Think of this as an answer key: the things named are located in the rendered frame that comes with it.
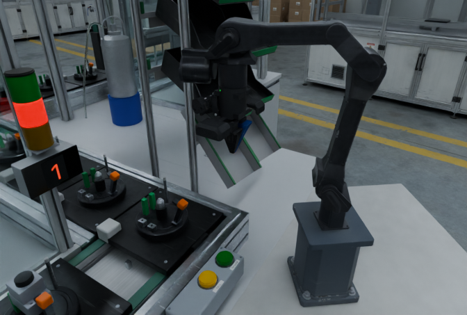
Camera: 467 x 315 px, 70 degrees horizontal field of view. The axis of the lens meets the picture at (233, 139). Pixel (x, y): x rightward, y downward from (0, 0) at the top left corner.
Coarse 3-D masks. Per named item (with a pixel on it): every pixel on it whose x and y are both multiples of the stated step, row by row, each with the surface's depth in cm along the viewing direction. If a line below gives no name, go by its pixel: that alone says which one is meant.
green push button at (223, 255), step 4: (220, 252) 81; (224, 252) 81; (228, 252) 81; (216, 256) 80; (220, 256) 80; (224, 256) 80; (228, 256) 80; (232, 256) 80; (216, 260) 80; (220, 260) 79; (224, 260) 79; (228, 260) 79; (232, 260) 79; (220, 264) 78; (224, 264) 78; (228, 264) 78
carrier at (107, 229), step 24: (168, 192) 103; (120, 216) 93; (144, 216) 90; (168, 216) 90; (192, 216) 93; (216, 216) 93; (120, 240) 85; (144, 240) 85; (168, 240) 85; (192, 240) 85; (168, 264) 78
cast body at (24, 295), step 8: (24, 272) 60; (32, 272) 61; (16, 280) 59; (24, 280) 59; (32, 280) 60; (40, 280) 60; (8, 288) 59; (16, 288) 58; (24, 288) 58; (32, 288) 59; (40, 288) 61; (16, 296) 59; (24, 296) 58; (32, 296) 60; (16, 304) 61; (24, 304) 59; (32, 304) 59; (24, 312) 60; (32, 312) 59; (40, 312) 61
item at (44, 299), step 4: (44, 292) 59; (36, 296) 60; (40, 296) 58; (44, 296) 58; (48, 296) 58; (36, 300) 58; (40, 300) 57; (44, 300) 57; (48, 300) 58; (52, 300) 59; (40, 304) 57; (44, 304) 57; (48, 304) 58; (44, 308) 58; (48, 308) 59; (52, 308) 59; (44, 312) 59; (48, 312) 59; (52, 312) 60
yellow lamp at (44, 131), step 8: (48, 120) 68; (24, 128) 64; (32, 128) 64; (40, 128) 65; (48, 128) 67; (24, 136) 66; (32, 136) 65; (40, 136) 66; (48, 136) 67; (32, 144) 66; (40, 144) 66; (48, 144) 67
